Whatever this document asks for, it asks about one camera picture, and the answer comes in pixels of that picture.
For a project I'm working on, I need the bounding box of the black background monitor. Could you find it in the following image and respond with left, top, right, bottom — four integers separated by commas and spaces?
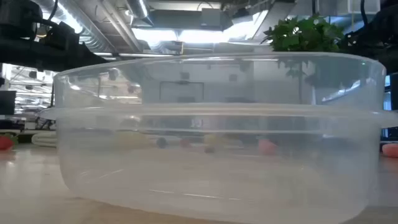
0, 90, 17, 116

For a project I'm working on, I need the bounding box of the clear plastic tupperware container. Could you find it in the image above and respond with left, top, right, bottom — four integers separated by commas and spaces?
39, 52, 398, 224

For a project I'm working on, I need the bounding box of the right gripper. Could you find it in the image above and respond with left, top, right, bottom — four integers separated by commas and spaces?
339, 27, 398, 75

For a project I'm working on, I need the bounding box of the round black ceiling fixture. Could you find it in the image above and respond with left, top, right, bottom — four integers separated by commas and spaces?
34, 24, 48, 40

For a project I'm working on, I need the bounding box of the green plant in black pot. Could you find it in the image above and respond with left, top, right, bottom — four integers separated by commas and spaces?
262, 14, 346, 105

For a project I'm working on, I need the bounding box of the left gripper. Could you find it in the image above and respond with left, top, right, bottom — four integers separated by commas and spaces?
12, 39, 109, 73

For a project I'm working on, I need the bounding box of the pink plastic raspberry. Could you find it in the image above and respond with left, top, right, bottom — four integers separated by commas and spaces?
381, 142, 398, 159

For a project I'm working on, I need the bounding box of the red plastic strawberry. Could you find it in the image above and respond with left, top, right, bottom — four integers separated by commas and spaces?
0, 134, 19, 152

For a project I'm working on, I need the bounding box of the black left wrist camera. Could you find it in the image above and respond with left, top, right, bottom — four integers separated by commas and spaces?
45, 21, 80, 51

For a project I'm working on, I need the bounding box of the white beige plaid towel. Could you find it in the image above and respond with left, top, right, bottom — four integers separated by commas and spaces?
30, 132, 58, 148

